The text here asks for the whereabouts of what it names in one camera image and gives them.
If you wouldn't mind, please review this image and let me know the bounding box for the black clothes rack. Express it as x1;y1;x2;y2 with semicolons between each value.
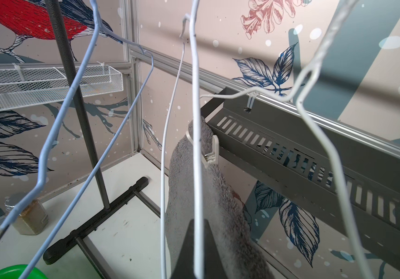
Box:
42;0;162;279

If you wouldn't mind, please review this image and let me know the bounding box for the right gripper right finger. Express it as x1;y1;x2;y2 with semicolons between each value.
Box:
204;220;227;279

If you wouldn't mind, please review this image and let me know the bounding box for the white wire hanger front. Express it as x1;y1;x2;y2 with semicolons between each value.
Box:
159;0;206;279

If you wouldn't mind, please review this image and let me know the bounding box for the beige clothespin grey towel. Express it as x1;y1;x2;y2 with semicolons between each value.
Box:
201;128;220;168

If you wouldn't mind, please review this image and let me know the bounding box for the light blue wire hanger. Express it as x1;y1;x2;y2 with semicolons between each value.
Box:
0;0;155;279

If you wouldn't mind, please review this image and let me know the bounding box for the green plastic basket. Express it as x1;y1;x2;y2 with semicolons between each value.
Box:
0;265;47;279

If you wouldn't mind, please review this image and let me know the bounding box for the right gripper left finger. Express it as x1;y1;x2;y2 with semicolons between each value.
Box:
171;219;196;279

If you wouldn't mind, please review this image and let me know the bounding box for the white wire mesh shelf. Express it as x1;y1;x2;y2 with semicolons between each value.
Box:
0;64;124;111

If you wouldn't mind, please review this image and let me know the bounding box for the small spice jar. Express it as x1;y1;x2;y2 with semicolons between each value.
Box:
4;192;49;236

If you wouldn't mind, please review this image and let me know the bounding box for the dark grey towel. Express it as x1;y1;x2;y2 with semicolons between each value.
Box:
165;137;274;279

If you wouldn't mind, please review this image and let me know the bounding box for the white wire hanger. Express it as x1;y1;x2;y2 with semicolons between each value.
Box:
159;0;206;279
211;1;373;279

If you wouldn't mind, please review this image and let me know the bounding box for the white wire hanger rear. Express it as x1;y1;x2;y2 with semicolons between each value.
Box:
211;1;373;279

